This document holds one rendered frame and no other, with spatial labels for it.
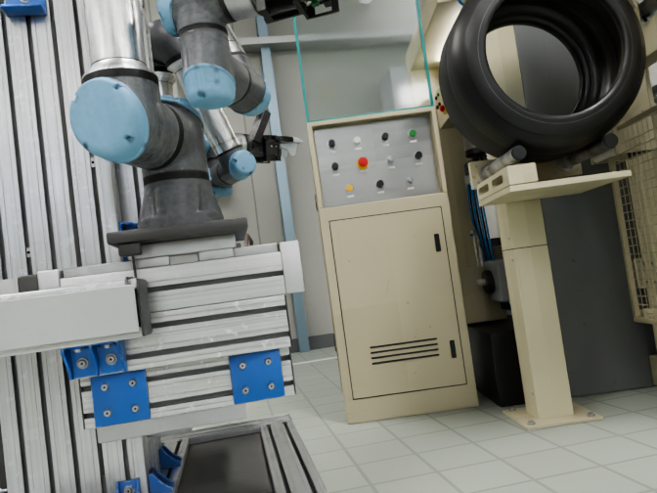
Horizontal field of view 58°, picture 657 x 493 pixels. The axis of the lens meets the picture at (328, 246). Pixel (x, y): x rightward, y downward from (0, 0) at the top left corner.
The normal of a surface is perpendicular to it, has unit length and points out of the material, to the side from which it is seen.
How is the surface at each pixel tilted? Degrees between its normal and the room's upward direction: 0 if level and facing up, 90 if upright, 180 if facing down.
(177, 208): 72
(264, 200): 90
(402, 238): 90
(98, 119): 98
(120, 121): 98
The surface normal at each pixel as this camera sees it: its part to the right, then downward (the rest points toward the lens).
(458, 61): -0.73, 0.04
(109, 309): 0.17, -0.08
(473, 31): -0.18, -0.09
